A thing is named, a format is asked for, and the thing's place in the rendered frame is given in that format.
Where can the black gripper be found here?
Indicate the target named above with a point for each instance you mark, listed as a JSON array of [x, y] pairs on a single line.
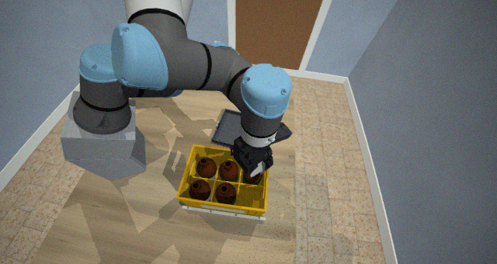
[[249, 160]]

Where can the yellow divided crate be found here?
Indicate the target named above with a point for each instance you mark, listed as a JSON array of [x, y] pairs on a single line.
[[249, 197]]

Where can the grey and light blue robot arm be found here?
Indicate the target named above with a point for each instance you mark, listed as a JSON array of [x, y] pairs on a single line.
[[151, 55]]

